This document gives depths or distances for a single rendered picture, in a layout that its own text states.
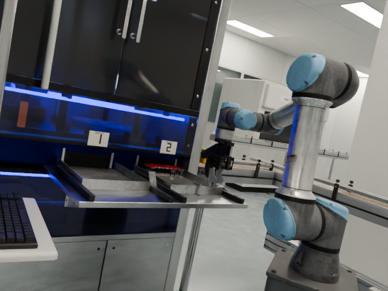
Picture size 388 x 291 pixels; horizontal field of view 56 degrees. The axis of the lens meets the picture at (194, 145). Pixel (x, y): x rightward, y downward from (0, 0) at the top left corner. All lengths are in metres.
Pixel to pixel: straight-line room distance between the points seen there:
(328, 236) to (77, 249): 1.01
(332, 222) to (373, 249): 1.59
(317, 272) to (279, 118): 0.54
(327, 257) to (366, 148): 1.64
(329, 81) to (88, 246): 1.17
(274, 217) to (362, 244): 1.73
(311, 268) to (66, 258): 0.99
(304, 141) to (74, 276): 1.13
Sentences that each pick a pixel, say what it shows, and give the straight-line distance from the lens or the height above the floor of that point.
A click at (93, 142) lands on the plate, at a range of 1.53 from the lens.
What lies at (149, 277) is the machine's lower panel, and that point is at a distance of 1.89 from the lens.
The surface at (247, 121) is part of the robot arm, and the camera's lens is 1.35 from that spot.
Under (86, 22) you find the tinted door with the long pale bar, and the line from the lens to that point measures 1.52.
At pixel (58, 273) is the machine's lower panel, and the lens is 1.69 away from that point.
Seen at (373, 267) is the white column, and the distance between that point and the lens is 2.74.
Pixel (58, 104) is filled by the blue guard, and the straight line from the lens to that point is 1.47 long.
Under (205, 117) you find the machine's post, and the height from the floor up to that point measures 1.19.
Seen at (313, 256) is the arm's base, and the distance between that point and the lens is 1.18.
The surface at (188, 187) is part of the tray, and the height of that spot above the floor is 0.90.
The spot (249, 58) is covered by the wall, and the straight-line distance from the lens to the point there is 8.18.
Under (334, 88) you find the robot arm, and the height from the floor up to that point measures 1.34.
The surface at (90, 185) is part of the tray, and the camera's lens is 1.29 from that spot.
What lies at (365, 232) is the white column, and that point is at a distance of 2.74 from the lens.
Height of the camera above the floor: 1.21
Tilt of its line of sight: 5 degrees down
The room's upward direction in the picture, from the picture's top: 11 degrees clockwise
